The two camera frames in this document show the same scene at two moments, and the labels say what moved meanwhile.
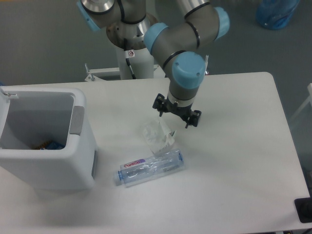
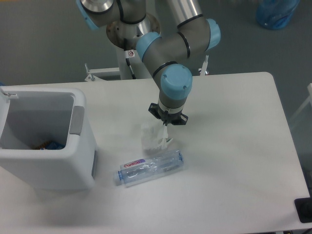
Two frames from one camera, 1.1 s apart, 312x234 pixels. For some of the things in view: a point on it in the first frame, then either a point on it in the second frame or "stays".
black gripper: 162,105 → 167,118
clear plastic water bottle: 134,172 stays
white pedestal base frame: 92,74 stays
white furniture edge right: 309,91 stays
